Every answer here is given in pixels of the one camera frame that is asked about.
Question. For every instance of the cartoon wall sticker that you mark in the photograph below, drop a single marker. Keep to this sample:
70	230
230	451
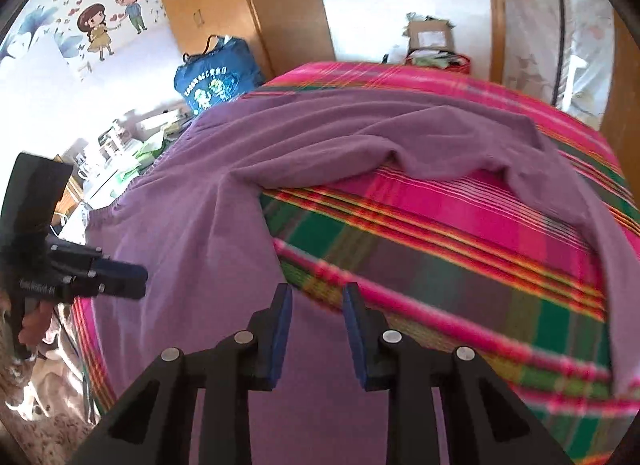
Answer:
97	27

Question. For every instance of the white side table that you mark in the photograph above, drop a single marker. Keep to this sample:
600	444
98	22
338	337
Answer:
105	185

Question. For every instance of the person's left hand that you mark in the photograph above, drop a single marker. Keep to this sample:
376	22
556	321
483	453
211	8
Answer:
36	325

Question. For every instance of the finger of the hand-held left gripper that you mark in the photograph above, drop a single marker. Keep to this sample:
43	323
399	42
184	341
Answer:
120	281

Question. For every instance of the pink green plaid blanket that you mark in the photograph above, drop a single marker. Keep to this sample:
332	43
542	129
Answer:
425	245

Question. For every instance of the wooden nightstand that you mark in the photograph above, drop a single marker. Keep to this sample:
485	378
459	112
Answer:
67	195

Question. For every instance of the cardboard box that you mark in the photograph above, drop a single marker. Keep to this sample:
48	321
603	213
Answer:
430	37

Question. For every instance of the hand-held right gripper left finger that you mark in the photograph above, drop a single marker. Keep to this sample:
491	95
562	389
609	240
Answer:
280	340

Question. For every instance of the red printed bucket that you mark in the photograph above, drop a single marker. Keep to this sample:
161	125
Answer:
464	65

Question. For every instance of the purple pants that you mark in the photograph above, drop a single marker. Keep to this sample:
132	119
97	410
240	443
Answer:
200	205

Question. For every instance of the wooden framed glass door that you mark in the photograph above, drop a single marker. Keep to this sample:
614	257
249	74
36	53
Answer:
497	20

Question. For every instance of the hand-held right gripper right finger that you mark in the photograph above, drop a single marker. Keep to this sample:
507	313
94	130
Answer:
352	340

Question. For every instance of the blue printed tote bag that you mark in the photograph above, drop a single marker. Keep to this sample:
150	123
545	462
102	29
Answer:
215	85

